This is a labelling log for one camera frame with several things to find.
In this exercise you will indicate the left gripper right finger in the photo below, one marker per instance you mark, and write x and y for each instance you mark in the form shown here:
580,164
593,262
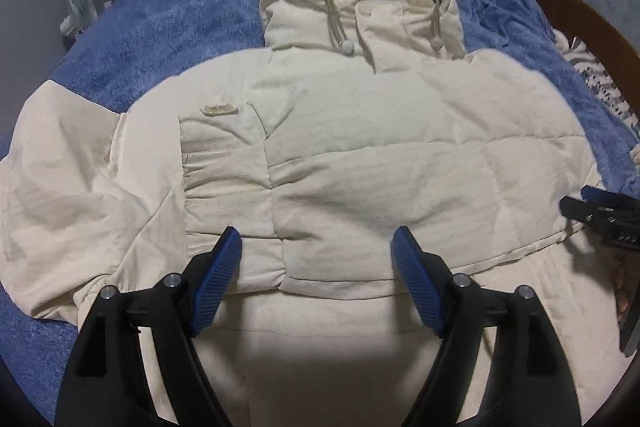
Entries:
529,382

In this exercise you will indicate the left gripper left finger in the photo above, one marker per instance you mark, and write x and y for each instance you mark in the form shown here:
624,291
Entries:
105,382

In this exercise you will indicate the cream hooded puffer jacket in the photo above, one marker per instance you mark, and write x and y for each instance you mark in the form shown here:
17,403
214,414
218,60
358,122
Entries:
350,166

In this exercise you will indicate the person's right hand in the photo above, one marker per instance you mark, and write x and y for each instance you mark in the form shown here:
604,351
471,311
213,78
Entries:
625,279

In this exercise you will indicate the brown wooden headboard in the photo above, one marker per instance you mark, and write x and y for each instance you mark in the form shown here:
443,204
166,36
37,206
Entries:
576,18

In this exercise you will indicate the striped black white pillow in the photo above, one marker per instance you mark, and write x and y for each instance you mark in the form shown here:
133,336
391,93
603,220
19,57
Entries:
598,81

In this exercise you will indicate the white desk fan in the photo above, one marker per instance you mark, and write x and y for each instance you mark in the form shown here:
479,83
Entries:
81,15

